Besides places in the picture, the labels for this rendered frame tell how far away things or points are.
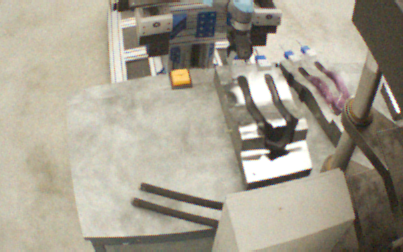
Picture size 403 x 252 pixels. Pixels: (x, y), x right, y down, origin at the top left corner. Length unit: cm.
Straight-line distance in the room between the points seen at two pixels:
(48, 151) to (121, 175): 117
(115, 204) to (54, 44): 201
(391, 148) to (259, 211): 39
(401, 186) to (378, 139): 16
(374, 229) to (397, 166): 26
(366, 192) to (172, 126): 95
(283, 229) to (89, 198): 96
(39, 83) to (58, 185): 84
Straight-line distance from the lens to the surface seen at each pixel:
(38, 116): 321
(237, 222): 109
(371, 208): 141
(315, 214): 113
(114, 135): 203
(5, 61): 373
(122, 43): 320
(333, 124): 206
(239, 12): 191
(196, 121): 207
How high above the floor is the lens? 243
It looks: 52 degrees down
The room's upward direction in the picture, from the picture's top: 6 degrees clockwise
